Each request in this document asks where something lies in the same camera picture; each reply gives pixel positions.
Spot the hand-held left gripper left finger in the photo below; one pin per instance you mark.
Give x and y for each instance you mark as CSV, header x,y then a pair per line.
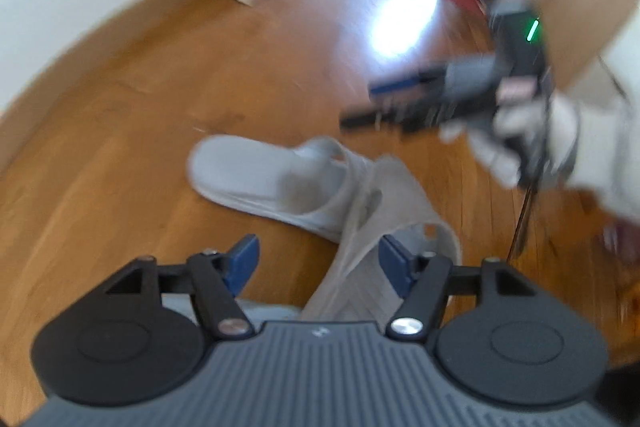
x,y
242,259

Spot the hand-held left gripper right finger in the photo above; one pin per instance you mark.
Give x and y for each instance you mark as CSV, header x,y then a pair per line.
x,y
397,259

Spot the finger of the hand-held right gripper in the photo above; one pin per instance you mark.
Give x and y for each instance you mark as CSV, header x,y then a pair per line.
x,y
400,82
390,116

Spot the light grey slide sandal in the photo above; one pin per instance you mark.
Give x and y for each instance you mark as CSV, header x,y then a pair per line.
x,y
260,177
385,212

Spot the person's right hand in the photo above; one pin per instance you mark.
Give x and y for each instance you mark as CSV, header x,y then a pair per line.
x,y
555,127

